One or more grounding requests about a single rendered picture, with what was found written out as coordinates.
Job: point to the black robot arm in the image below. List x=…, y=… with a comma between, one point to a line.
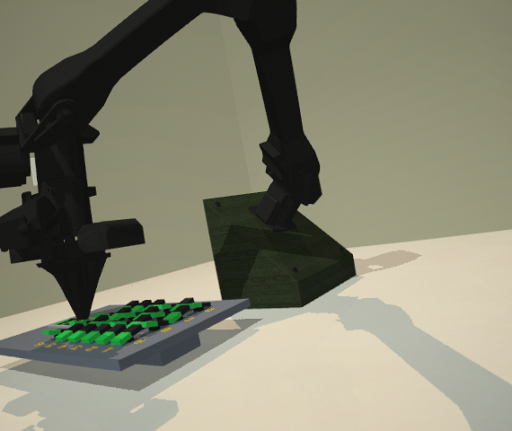
x=66, y=97

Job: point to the grey switch panel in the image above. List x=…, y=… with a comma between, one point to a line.
x=116, y=337

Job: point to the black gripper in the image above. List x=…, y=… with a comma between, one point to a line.
x=77, y=264

